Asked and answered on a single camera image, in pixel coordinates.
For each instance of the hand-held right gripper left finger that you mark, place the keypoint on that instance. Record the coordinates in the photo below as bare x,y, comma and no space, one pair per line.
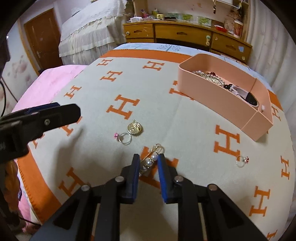
131,185

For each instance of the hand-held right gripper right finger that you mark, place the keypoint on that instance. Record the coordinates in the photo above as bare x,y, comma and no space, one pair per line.
165,183

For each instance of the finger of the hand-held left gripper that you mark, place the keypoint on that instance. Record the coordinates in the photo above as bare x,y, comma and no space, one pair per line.
60,115
44,107

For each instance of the gold pearl hair pin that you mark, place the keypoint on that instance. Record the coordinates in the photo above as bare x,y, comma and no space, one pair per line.
153,158

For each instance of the pink storage box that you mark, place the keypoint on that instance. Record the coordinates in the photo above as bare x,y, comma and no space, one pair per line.
203,92

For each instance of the gold pearl hair comb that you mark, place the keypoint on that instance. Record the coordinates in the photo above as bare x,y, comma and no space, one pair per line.
214,80

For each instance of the pale pink hair clip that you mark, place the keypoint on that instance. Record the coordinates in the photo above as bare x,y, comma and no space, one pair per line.
240,92

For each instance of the black oval hair clip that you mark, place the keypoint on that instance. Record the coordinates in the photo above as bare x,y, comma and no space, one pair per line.
252,99

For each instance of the person's left forearm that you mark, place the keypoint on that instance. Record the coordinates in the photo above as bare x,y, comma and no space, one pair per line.
11,180

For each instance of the pink quilt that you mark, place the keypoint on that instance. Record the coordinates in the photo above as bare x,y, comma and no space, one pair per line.
46,85

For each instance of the round gold pendant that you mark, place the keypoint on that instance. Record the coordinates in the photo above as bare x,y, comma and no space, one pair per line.
134,128

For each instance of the brown wooden door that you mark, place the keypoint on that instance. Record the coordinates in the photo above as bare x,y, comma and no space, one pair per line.
44,39

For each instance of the orange and beige printed blanket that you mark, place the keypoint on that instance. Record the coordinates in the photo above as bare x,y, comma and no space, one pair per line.
161,104

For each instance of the white lace furniture cover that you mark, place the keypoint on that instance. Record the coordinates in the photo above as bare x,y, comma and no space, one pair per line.
87,30

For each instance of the blue patterned sheet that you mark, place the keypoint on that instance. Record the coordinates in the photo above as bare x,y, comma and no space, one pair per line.
143,46

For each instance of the white charger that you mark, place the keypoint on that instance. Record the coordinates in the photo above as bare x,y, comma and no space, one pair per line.
135,19

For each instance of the pen holder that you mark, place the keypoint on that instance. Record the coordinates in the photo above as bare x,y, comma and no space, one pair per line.
146,13

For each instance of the yellow green mug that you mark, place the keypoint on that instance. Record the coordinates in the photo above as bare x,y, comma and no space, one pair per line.
160,17

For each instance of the wooden desk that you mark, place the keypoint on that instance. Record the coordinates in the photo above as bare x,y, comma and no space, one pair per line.
182,34

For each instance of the small red box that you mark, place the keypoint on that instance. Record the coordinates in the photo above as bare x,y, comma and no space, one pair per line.
220,28

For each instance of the printed paper cup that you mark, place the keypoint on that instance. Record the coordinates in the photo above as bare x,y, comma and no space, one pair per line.
238,29

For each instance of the white floral curtain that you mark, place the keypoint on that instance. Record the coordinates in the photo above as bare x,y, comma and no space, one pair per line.
270,46

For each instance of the brown patterned bag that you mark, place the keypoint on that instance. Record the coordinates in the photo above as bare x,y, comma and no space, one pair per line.
231,20

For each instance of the wooden desk hutch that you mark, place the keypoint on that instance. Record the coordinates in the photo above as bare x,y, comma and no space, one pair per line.
245,23

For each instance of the hanging keys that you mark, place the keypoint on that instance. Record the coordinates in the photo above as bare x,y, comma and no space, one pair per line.
214,7

